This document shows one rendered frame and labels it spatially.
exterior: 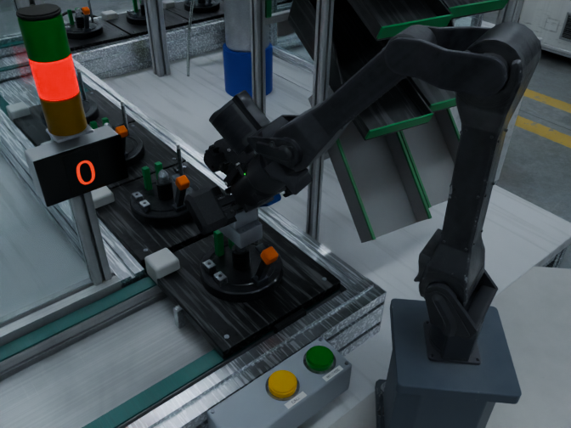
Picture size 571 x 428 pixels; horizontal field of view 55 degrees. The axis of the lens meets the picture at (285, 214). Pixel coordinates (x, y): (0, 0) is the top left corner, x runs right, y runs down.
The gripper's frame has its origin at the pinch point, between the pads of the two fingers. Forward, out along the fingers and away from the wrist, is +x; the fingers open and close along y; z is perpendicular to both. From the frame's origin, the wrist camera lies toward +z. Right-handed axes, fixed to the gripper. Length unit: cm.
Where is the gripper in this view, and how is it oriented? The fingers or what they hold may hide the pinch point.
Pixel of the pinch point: (235, 203)
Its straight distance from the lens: 85.4
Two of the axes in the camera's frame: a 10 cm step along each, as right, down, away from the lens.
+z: -4.8, -8.7, 0.8
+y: -7.7, 3.8, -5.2
